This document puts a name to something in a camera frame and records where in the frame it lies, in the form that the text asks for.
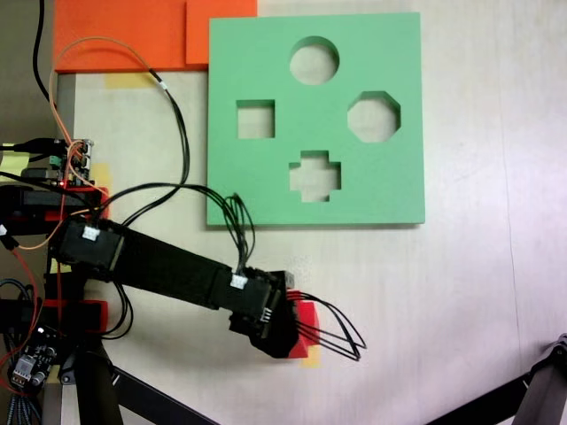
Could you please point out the red cross columnar block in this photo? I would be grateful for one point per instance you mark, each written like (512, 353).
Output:
(310, 316)

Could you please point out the green controller circuit board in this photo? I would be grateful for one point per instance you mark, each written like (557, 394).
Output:
(79, 161)

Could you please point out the small black circuit board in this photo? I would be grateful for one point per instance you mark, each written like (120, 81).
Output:
(31, 363)

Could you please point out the black tripod leg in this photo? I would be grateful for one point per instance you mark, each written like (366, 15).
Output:
(168, 405)
(483, 405)
(545, 380)
(97, 389)

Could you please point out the large orange foam block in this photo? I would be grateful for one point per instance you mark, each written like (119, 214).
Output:
(119, 31)

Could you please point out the green shape sorting board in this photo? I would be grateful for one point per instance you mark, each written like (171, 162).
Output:
(266, 199)

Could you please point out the red printed base clamp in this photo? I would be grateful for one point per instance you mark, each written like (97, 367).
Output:
(102, 315)
(103, 195)

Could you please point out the yellow tape strip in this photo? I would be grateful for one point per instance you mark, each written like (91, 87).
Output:
(126, 80)

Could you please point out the yellow tape square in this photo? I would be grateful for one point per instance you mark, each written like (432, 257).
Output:
(103, 170)

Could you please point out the yellow tape marker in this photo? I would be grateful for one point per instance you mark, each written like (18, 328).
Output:
(312, 360)

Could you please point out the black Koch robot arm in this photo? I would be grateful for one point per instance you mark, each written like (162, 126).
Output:
(168, 270)

